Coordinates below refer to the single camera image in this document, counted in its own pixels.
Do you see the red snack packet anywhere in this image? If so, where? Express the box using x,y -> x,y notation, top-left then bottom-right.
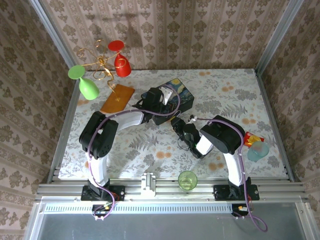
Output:
243,131 -> 265,149

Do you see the red plastic wine glass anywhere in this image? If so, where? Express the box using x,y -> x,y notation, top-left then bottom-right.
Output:
107,40 -> 132,78

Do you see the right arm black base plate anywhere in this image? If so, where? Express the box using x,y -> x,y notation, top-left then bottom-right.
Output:
213,183 -> 260,202

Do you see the aluminium mounting rail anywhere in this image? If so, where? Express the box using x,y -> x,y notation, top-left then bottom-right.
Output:
37,177 -> 308,201

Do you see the aluminium frame post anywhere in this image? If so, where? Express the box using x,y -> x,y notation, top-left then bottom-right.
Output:
254,0 -> 305,73
28,0 -> 79,69

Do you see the aluminium table side rail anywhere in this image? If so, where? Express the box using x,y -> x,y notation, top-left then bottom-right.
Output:
46,74 -> 80,179
254,69 -> 296,181

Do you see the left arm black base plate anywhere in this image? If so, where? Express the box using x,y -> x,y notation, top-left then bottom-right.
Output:
81,184 -> 126,202

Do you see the gold wire rack wooden base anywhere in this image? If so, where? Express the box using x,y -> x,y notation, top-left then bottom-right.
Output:
76,38 -> 136,114

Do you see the green transparent plastic cup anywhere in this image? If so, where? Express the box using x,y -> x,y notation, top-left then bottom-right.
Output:
177,170 -> 199,193

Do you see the floral tablecloth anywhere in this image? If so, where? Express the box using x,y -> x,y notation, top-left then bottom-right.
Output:
58,68 -> 288,180

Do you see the grey metal sheet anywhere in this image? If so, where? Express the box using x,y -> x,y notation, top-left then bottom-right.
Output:
24,199 -> 320,240

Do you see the blue transparent plastic cup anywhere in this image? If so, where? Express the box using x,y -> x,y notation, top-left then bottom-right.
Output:
247,141 -> 270,162

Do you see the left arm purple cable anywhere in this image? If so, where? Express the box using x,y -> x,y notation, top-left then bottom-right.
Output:
87,84 -> 181,221

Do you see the white slotted cable duct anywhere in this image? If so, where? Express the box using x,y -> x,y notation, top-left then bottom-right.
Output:
41,201 -> 233,215

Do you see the white plastic rail bracket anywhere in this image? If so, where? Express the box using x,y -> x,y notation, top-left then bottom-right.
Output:
140,172 -> 158,197

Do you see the green plastic wine glass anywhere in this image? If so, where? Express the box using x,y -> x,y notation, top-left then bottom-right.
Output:
67,64 -> 101,101

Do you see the starry night print box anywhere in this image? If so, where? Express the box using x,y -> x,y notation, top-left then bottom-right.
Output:
141,77 -> 195,126

